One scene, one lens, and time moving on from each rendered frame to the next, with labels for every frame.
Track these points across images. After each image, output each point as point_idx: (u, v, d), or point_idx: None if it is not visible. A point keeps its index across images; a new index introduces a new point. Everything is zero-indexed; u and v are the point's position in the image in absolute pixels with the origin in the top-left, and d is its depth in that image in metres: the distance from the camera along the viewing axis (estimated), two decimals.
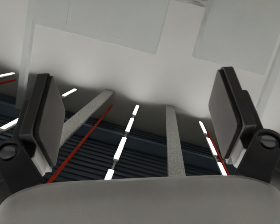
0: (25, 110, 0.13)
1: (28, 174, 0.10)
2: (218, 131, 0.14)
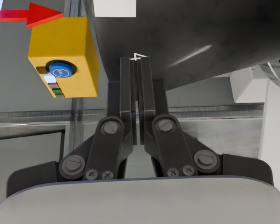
0: (111, 91, 0.14)
1: (110, 157, 0.11)
2: (138, 119, 0.15)
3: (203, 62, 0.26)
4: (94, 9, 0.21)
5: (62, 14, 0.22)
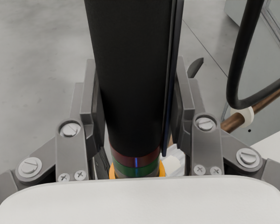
0: (76, 93, 0.14)
1: (77, 157, 0.11)
2: (170, 118, 0.15)
3: None
4: None
5: None
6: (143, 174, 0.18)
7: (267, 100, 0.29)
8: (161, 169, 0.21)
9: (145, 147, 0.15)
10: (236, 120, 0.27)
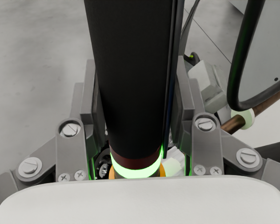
0: (77, 92, 0.14)
1: (77, 157, 0.11)
2: (170, 118, 0.15)
3: None
4: None
5: None
6: (144, 177, 0.17)
7: (268, 102, 0.29)
8: (161, 171, 0.20)
9: (145, 149, 0.15)
10: (236, 122, 0.27)
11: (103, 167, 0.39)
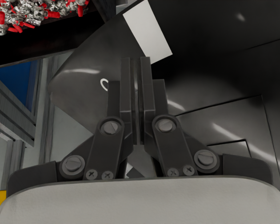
0: (111, 91, 0.14)
1: (110, 157, 0.11)
2: (138, 119, 0.15)
3: None
4: None
5: None
6: None
7: None
8: None
9: None
10: None
11: None
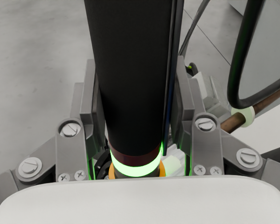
0: (76, 93, 0.14)
1: (77, 157, 0.11)
2: (170, 118, 0.15)
3: (98, 152, 0.69)
4: None
5: None
6: (143, 174, 0.17)
7: (268, 100, 0.29)
8: (161, 168, 0.20)
9: (145, 146, 0.15)
10: (237, 120, 0.27)
11: None
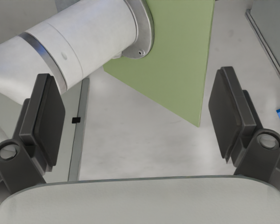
0: (25, 110, 0.13)
1: (28, 174, 0.10)
2: (218, 131, 0.14)
3: None
4: None
5: None
6: None
7: None
8: None
9: None
10: None
11: None
